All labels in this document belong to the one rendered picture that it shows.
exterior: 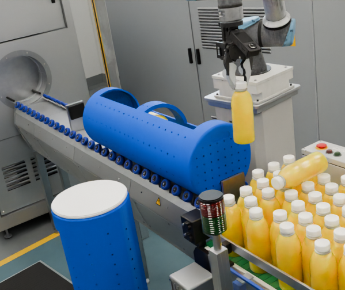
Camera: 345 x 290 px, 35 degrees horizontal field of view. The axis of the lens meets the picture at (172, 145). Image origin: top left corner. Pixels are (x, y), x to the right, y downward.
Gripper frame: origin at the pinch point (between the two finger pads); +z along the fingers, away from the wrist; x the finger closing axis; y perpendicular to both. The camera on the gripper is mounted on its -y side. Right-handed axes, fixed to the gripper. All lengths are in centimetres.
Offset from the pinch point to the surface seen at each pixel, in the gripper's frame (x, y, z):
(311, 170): -9.8, -21.1, 25.8
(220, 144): 2.4, 13.2, 23.2
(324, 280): 12, -51, 41
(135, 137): 21, 48, 24
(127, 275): 42, 20, 65
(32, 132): 39, 185, 50
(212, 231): 34, -37, 25
